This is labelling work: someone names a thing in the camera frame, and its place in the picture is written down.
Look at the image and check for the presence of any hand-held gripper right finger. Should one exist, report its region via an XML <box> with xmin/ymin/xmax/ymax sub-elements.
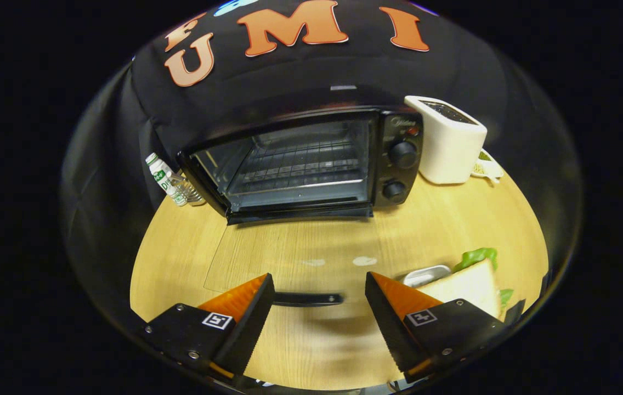
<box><xmin>365</xmin><ymin>271</ymin><xmax>511</xmax><ymax>385</ymax></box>

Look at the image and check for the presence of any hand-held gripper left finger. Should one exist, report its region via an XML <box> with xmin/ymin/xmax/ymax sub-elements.
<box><xmin>144</xmin><ymin>273</ymin><xmax>276</xmax><ymax>387</ymax></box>

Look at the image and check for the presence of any lettuce sandwich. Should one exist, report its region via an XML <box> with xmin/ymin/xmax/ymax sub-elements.
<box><xmin>417</xmin><ymin>247</ymin><xmax>515</xmax><ymax>322</ymax></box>

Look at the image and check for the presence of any black toaster oven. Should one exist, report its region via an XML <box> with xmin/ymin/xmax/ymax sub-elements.
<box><xmin>177</xmin><ymin>83</ymin><xmax>425</xmax><ymax>308</ymax></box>

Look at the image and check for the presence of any white slot toaster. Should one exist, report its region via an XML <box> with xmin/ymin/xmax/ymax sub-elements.
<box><xmin>404</xmin><ymin>95</ymin><xmax>488</xmax><ymax>185</ymax></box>

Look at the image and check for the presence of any white ribbed plate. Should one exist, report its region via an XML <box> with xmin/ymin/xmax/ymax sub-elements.
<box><xmin>401</xmin><ymin>264</ymin><xmax>451</xmax><ymax>289</ymax></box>

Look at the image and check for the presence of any white bottle with green label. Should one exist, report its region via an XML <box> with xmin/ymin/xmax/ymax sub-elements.
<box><xmin>145</xmin><ymin>153</ymin><xmax>188</xmax><ymax>207</ymax></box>

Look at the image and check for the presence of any small white dish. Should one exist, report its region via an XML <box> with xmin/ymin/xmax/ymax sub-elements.
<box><xmin>471</xmin><ymin>148</ymin><xmax>505</xmax><ymax>183</ymax></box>

